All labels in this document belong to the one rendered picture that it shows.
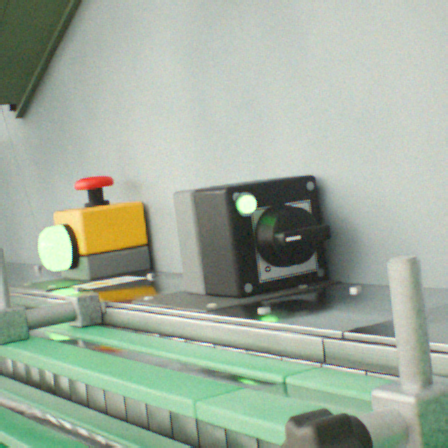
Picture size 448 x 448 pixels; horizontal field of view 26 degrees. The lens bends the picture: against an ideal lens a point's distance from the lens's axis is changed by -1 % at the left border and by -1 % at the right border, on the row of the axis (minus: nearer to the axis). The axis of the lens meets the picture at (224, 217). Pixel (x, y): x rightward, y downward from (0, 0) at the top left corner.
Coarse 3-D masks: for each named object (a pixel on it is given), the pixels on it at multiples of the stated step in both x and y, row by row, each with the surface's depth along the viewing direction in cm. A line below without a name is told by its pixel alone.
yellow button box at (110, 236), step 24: (72, 216) 94; (96, 216) 93; (120, 216) 95; (144, 216) 96; (96, 240) 93; (120, 240) 95; (144, 240) 96; (96, 264) 93; (120, 264) 95; (144, 264) 96
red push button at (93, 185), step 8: (96, 176) 96; (104, 176) 96; (80, 184) 95; (88, 184) 95; (96, 184) 95; (104, 184) 95; (112, 184) 97; (88, 192) 97; (96, 192) 96; (96, 200) 96
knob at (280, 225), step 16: (272, 208) 69; (288, 208) 68; (304, 208) 68; (272, 224) 67; (288, 224) 67; (304, 224) 68; (320, 224) 69; (256, 240) 68; (272, 240) 67; (288, 240) 66; (304, 240) 67; (272, 256) 68; (288, 256) 67; (304, 256) 68
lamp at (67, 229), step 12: (48, 228) 94; (60, 228) 94; (72, 228) 94; (48, 240) 93; (60, 240) 93; (72, 240) 93; (48, 252) 93; (60, 252) 93; (72, 252) 93; (48, 264) 94; (60, 264) 93; (72, 264) 94
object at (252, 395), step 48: (48, 336) 76; (96, 336) 72; (144, 336) 69; (96, 384) 58; (144, 384) 53; (192, 384) 52; (240, 384) 52; (288, 384) 50; (336, 384) 48; (384, 384) 46; (240, 432) 45
